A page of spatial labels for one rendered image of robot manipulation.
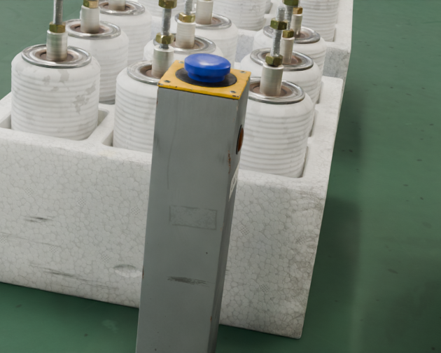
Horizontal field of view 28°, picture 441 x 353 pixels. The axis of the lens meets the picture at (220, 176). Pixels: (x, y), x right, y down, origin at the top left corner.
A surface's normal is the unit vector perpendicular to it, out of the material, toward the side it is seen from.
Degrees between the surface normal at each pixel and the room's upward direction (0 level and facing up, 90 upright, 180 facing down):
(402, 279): 0
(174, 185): 90
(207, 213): 90
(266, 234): 90
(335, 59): 90
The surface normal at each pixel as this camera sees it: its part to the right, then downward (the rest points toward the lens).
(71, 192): -0.17, 0.40
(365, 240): 0.11, -0.90
